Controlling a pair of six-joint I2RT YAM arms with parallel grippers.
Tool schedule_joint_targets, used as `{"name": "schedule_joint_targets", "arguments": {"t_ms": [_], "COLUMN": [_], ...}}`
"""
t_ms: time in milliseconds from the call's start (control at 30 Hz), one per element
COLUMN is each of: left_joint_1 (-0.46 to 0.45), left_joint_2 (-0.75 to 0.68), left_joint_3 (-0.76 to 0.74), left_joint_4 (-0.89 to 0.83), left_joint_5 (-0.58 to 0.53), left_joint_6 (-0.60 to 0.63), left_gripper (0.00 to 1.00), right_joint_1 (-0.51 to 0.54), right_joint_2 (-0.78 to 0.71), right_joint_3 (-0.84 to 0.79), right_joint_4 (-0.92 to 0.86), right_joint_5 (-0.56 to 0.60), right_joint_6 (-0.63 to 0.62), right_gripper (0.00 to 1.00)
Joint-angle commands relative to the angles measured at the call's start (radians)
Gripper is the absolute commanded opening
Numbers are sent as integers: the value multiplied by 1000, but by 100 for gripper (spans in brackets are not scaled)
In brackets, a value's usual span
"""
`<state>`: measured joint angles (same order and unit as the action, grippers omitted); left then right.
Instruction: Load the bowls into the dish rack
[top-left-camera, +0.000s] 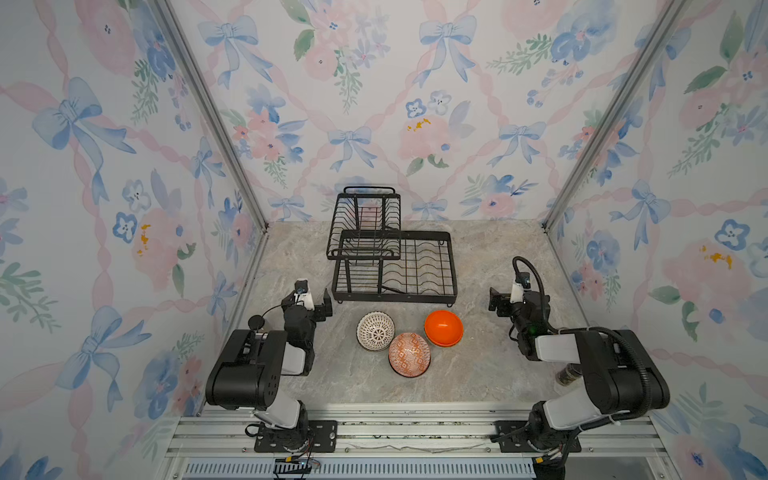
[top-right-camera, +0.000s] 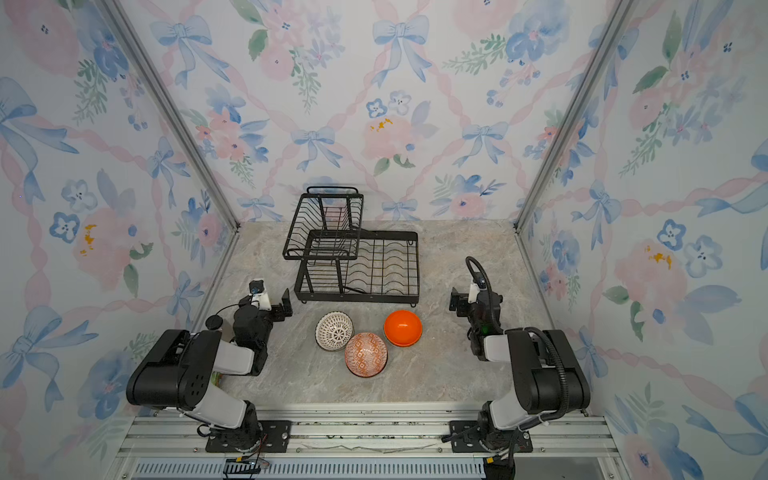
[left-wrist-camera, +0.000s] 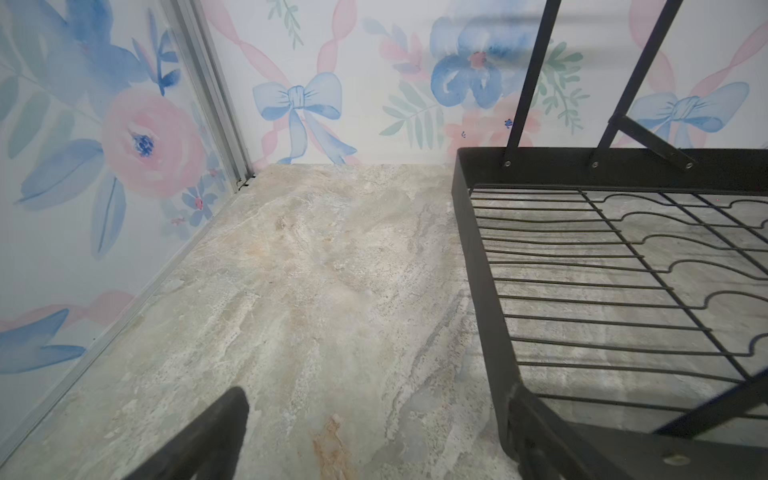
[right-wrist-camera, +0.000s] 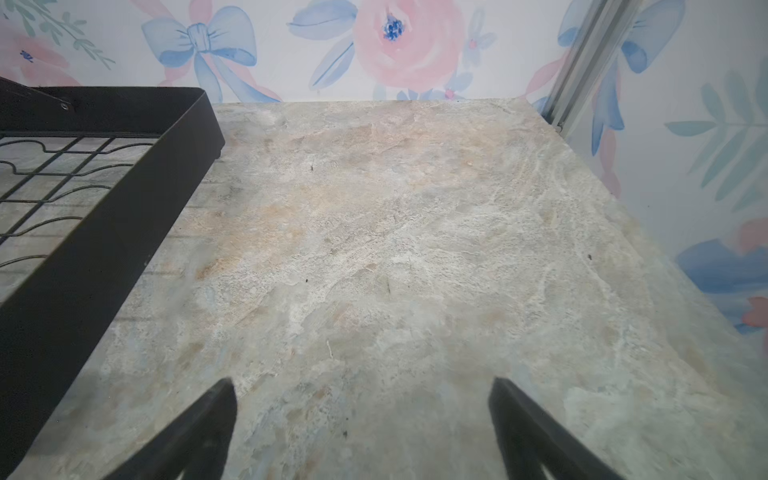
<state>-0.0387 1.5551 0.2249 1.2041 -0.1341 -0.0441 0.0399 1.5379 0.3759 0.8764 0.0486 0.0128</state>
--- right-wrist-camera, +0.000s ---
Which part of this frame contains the aluminium right corner post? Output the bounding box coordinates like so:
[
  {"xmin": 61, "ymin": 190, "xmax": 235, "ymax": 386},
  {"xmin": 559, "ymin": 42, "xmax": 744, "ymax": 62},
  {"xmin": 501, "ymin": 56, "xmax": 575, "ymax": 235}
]
[{"xmin": 541, "ymin": 0, "xmax": 642, "ymax": 138}]

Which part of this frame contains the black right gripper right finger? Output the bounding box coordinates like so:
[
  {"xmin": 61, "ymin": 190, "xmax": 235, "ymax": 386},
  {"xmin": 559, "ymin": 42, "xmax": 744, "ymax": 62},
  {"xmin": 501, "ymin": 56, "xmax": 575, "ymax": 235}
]
[{"xmin": 488, "ymin": 377, "xmax": 622, "ymax": 480}]

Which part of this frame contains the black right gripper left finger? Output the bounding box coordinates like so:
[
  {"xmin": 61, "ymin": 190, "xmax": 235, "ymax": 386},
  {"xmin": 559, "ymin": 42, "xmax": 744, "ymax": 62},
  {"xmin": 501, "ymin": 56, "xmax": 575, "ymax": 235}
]
[{"xmin": 106, "ymin": 378, "xmax": 238, "ymax": 479}]

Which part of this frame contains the black wire dish rack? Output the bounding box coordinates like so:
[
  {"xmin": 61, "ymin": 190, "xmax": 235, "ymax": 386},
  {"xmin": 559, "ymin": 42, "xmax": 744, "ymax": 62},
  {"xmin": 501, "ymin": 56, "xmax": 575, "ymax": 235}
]
[{"xmin": 1, "ymin": 79, "xmax": 225, "ymax": 476}]

